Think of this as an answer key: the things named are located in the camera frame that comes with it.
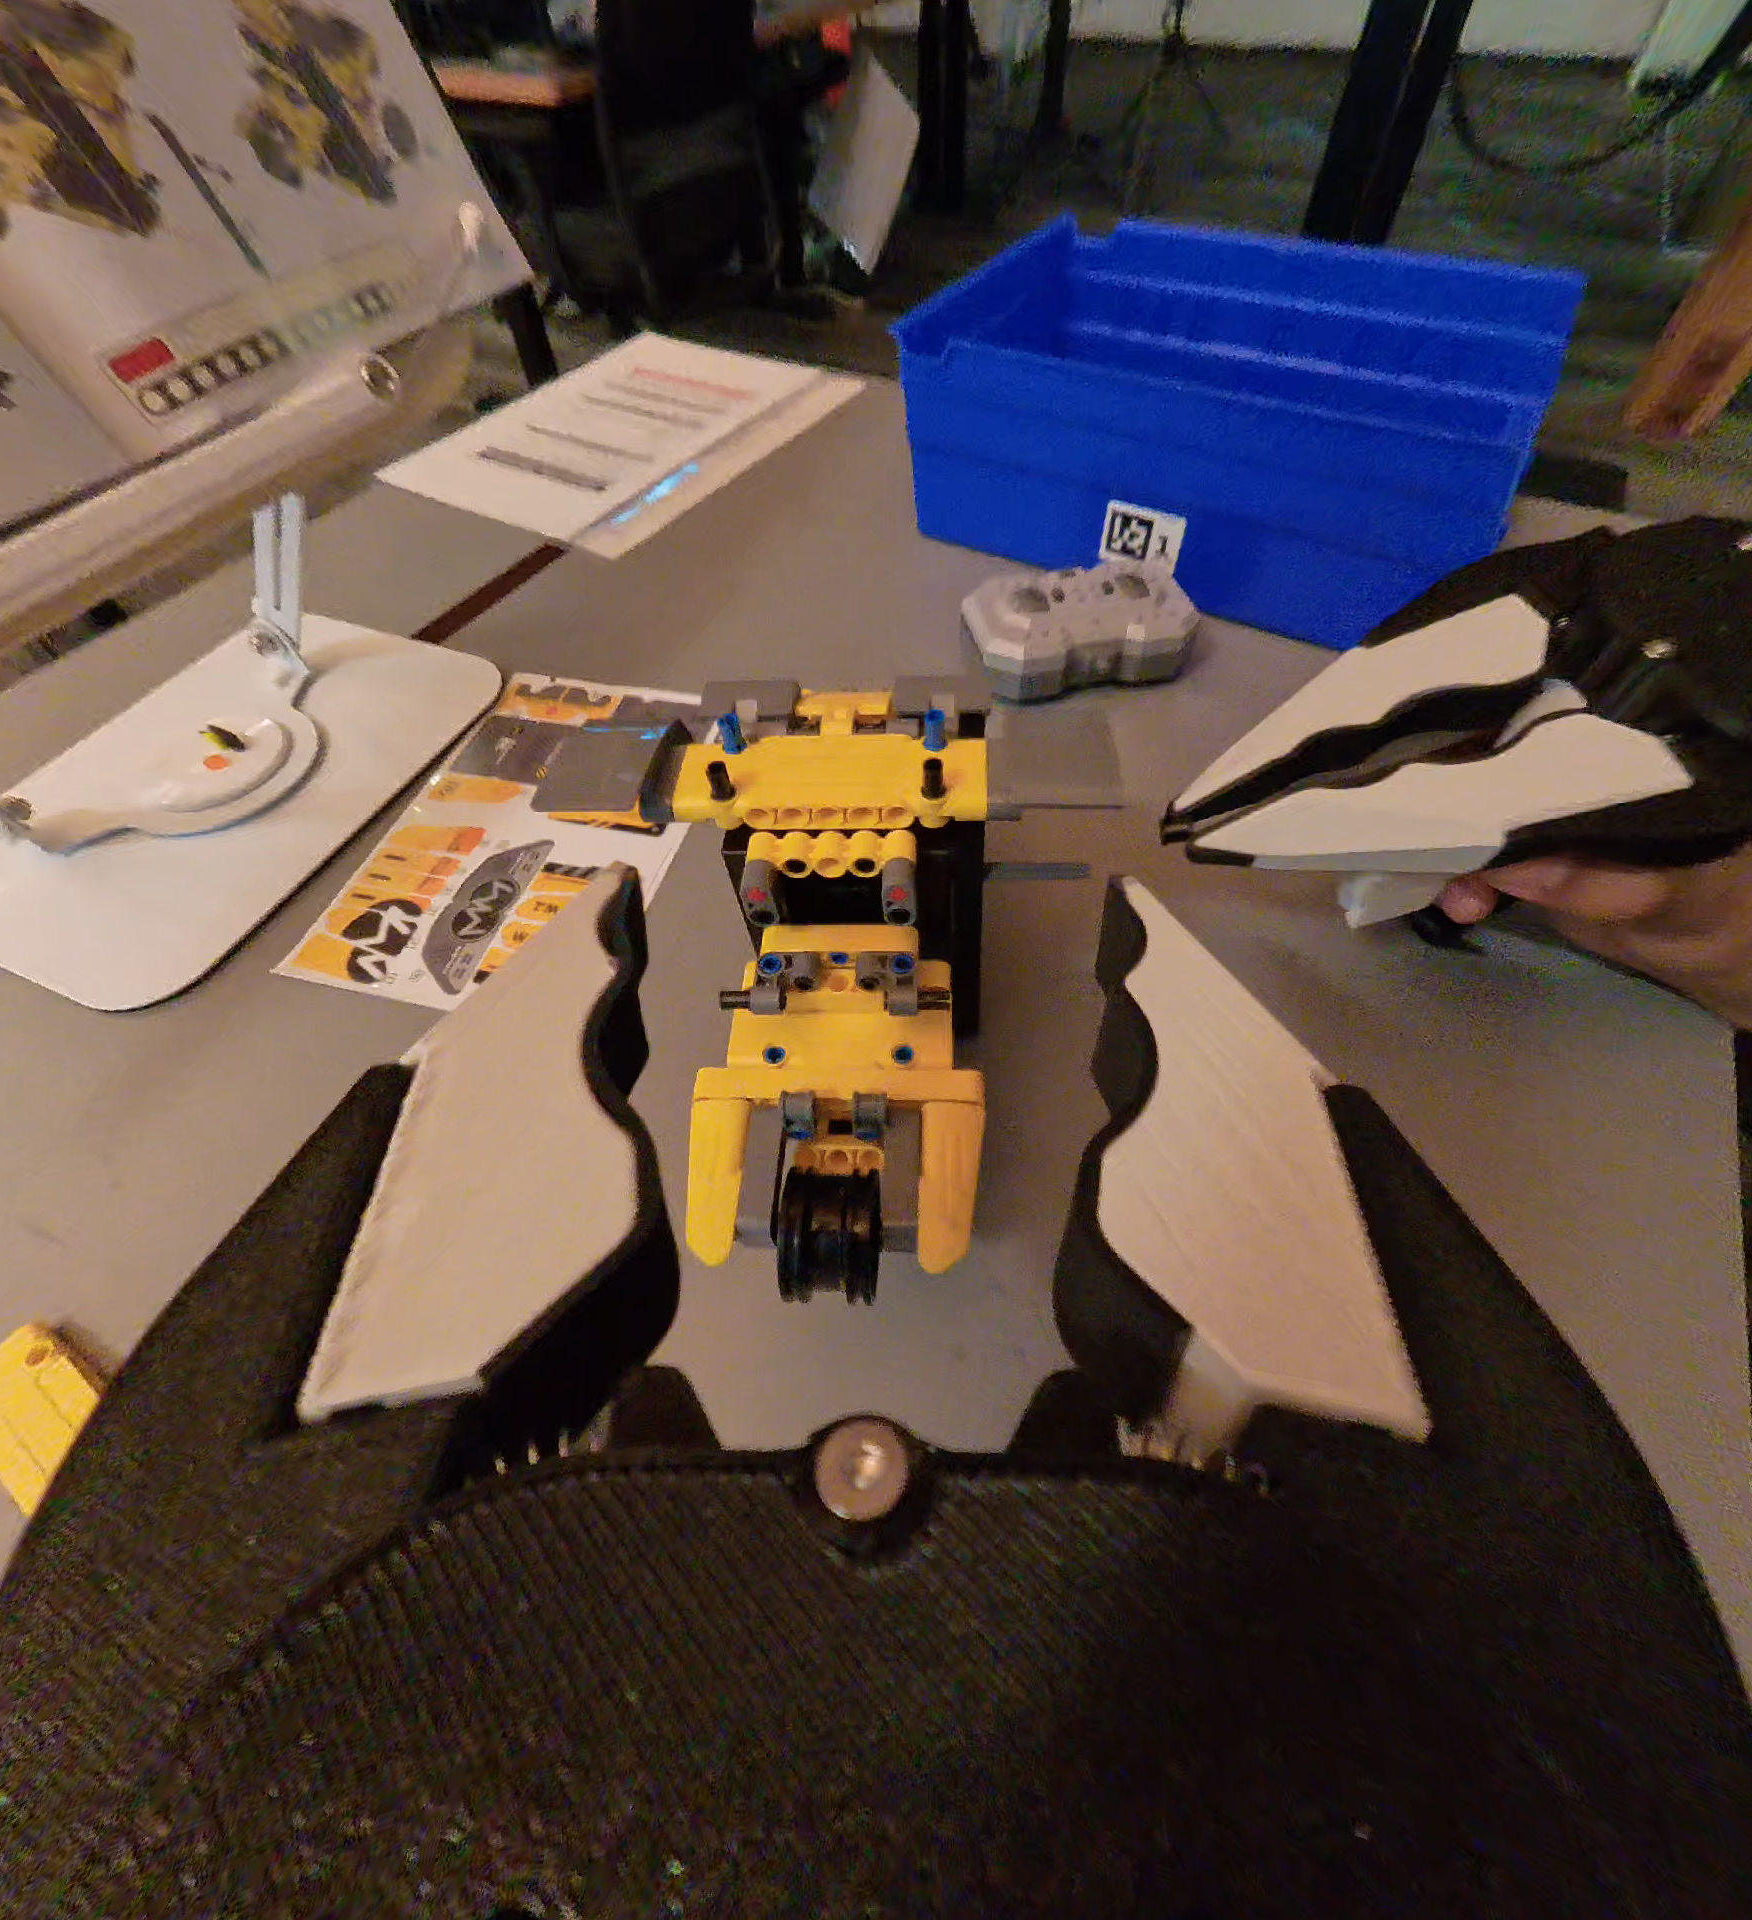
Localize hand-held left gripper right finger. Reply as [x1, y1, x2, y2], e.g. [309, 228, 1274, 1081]
[1050, 873, 1436, 1453]

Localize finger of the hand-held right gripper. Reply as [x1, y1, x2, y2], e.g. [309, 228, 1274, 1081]
[1179, 682, 1697, 876]
[1159, 591, 1555, 837]

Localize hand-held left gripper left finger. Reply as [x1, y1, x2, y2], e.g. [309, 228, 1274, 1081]
[293, 861, 683, 1428]

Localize yellow black brick vehicle model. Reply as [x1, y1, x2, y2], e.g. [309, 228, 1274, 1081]
[641, 673, 1128, 1307]

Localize person's right hand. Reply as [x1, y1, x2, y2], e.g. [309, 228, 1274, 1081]
[1433, 815, 1752, 1086]

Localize yellow sticker sheet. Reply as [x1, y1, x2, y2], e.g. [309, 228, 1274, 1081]
[272, 673, 705, 1009]

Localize blue plastic bin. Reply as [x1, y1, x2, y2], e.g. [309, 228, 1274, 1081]
[889, 214, 1588, 650]

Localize grey remote controller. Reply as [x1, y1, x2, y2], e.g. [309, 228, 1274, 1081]
[960, 561, 1202, 701]

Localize white metal book stand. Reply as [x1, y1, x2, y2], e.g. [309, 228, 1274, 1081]
[0, 275, 535, 1017]

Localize yellow brick panel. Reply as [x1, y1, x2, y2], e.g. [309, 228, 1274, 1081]
[0, 1321, 105, 1517]

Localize black tripod legs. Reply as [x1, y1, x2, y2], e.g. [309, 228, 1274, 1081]
[1302, 0, 1485, 249]

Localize printed paper sheet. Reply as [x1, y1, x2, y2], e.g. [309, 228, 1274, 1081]
[378, 332, 866, 560]

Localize white hanging paper sheet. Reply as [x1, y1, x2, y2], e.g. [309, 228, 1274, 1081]
[807, 44, 920, 275]

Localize open instruction booklet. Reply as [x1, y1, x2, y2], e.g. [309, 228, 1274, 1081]
[0, 0, 535, 564]

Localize wooden post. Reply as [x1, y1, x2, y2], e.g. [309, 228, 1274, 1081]
[1625, 73, 1752, 443]

